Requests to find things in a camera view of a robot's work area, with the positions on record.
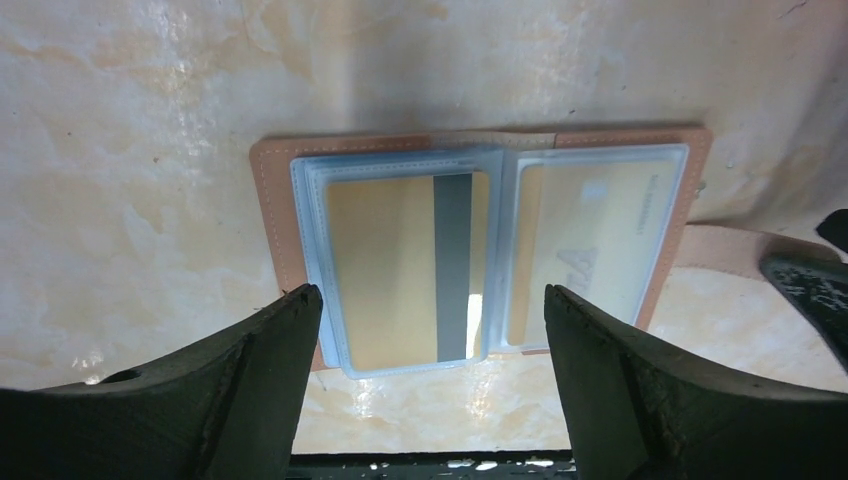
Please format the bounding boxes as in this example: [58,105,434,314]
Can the gold striped credit card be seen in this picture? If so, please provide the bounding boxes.
[325,172,489,376]

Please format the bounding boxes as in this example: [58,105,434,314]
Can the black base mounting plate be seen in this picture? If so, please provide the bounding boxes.
[286,449,579,480]

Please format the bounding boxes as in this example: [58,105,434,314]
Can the pink leather card holder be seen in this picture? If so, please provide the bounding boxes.
[248,125,843,374]

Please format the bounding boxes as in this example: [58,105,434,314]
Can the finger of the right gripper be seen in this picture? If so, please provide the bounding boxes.
[815,209,848,253]
[759,254,847,371]

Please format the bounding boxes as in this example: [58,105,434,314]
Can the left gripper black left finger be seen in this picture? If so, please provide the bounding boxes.
[1,284,323,479]

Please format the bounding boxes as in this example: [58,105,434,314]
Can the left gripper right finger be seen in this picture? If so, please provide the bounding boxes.
[544,285,847,479]

